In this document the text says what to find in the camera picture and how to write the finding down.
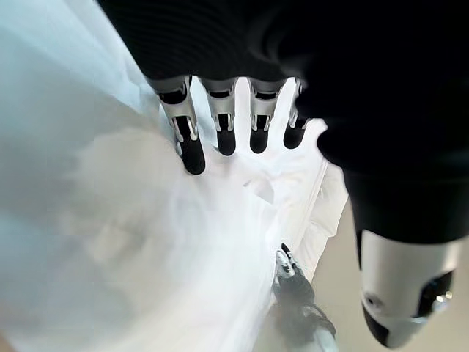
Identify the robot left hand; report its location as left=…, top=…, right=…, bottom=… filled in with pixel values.
left=97, top=0, right=469, bottom=349

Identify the white duvet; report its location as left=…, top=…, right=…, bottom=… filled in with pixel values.
left=0, top=75, right=350, bottom=352

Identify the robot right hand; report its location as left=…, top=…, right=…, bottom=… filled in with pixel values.
left=273, top=243, right=336, bottom=335

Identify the pale blue bed sheet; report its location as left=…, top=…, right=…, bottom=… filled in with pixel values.
left=0, top=0, right=159, bottom=173

